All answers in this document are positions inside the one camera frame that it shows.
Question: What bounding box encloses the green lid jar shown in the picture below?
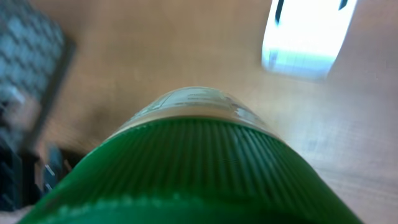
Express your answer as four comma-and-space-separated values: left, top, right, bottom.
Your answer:
23, 87, 359, 223

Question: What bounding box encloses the grey plastic basket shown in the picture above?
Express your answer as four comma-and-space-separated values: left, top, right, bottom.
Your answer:
1, 0, 76, 151

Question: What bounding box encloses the white barcode scanner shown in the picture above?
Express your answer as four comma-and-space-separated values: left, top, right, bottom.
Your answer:
261, 0, 357, 80

